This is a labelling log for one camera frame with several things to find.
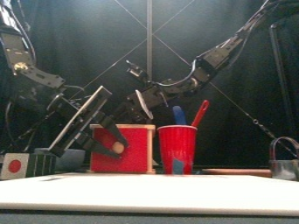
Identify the red wooden drawer box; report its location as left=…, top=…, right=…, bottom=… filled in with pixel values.
left=89, top=123, right=158, bottom=175

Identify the white board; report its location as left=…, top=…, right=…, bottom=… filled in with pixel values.
left=0, top=171, right=299, bottom=217

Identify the wooden board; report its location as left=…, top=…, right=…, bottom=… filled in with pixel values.
left=201, top=168, right=274, bottom=179

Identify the red plastic cup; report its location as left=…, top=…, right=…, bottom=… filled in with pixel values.
left=155, top=124, right=199, bottom=176

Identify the grey vertical frame pole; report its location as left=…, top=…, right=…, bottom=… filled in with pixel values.
left=146, top=0, right=155, bottom=81

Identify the black frame post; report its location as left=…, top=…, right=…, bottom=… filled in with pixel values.
left=269, top=23, right=295, bottom=135

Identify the cube with red dot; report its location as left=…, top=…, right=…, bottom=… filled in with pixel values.
left=0, top=152, right=59, bottom=181

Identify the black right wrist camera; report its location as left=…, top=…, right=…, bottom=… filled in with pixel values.
left=126, top=59, right=153, bottom=86

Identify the diagonal brace wire with turnbuckle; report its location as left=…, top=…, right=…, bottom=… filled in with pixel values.
left=114, top=0, right=299, bottom=160

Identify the grey-blue bowl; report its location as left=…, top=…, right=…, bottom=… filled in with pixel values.
left=34, top=147, right=89, bottom=172

